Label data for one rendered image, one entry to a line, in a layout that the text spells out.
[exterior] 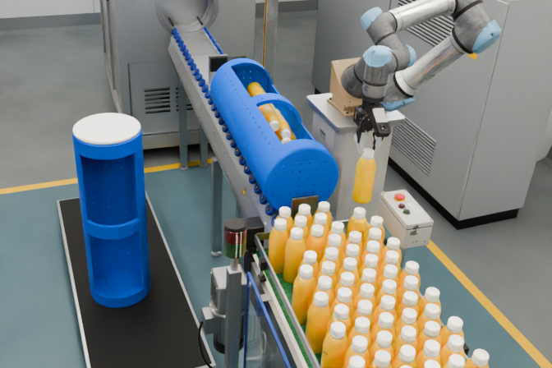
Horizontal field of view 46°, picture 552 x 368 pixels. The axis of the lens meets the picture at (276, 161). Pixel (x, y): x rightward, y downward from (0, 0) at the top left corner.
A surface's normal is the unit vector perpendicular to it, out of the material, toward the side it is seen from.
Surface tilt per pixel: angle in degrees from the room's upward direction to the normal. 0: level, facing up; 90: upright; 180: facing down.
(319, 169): 90
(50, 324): 0
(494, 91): 90
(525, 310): 0
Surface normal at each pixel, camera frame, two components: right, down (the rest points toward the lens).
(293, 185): 0.30, 0.49
